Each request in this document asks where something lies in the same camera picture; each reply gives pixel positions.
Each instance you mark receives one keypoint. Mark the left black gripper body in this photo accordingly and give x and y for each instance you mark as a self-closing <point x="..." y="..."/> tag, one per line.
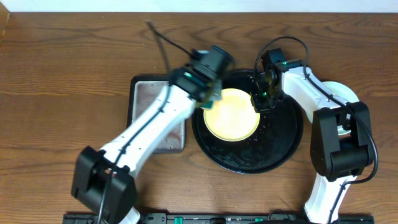
<point x="208" y="98"/>

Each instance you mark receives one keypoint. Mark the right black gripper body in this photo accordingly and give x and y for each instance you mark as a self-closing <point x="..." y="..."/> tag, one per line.
<point x="272" y="96"/>

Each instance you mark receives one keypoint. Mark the green scrub sponge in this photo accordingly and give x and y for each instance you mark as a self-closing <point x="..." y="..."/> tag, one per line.
<point x="207" y="106"/>

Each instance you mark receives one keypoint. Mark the yellow plate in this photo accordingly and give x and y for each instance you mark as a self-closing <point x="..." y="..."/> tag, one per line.
<point x="233" y="117"/>

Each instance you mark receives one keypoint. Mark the light green plate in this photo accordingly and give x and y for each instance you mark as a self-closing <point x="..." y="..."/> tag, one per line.
<point x="344" y="92"/>

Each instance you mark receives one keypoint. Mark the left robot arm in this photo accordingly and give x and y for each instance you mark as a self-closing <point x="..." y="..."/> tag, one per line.
<point x="104" y="180"/>

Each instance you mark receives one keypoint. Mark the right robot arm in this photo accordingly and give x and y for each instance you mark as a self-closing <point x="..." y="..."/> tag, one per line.
<point x="342" y="148"/>

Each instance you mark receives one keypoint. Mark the round black tray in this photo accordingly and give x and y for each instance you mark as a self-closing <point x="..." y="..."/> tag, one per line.
<point x="273" y="142"/>

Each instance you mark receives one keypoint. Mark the rectangular black soapy tray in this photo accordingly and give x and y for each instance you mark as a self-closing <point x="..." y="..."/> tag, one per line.
<point x="144" y="89"/>

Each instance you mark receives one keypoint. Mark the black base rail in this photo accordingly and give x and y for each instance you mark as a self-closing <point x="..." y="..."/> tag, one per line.
<point x="162" y="218"/>

